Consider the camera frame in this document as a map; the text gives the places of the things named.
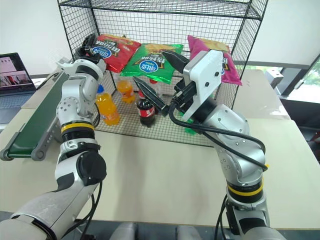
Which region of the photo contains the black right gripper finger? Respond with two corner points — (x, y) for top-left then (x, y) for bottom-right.
(161, 50), (190, 74)
(132, 76), (169, 117)

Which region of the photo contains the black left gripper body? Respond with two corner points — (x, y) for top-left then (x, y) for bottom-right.
(74, 46), (107, 66)

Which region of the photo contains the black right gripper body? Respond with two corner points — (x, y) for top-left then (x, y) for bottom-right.
(170, 78), (198, 114)

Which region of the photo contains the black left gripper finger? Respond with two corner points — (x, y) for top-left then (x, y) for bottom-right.
(85, 33), (97, 52)
(79, 37), (90, 54)

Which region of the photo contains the green conveyor belt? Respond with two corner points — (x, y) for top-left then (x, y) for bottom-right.
(0, 56), (76, 161)

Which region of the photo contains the cola bottle red label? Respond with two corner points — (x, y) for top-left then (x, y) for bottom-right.
(136, 90), (158, 128)

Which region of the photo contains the red chips bag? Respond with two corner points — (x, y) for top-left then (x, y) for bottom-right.
(86, 34), (142, 73)

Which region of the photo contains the small orange soda bottle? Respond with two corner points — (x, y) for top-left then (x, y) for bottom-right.
(116, 77), (135, 104)

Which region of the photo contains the green chips bag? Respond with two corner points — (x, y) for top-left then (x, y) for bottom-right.
(119, 43), (184, 84)

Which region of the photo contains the green plastic bottle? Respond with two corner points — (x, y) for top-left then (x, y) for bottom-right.
(184, 118), (204, 136)

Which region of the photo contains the large orange soda bottle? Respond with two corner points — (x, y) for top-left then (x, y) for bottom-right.
(95, 84), (121, 126)

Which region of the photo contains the magenta chips bag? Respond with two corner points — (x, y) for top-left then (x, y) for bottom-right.
(187, 34), (243, 86)

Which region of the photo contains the open laptop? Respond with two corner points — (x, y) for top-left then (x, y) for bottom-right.
(0, 52), (38, 125)

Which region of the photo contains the dark office chair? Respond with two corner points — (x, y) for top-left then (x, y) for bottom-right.
(279, 97), (320, 166)

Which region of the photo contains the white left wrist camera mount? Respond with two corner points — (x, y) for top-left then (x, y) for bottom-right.
(56, 58), (107, 76)

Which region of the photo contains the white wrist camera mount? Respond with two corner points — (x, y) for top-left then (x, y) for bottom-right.
(182, 49), (224, 121)
(56, 58), (107, 76)

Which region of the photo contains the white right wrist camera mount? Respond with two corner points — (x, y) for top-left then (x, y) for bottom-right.
(182, 49), (224, 121)

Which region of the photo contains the black wire mesh rack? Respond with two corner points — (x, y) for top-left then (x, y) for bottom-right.
(56, 0), (270, 148)

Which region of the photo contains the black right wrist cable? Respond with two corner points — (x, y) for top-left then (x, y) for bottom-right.
(168, 98), (270, 172)

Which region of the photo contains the black right shoulder cable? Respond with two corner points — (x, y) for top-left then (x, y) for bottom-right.
(214, 194), (229, 240)

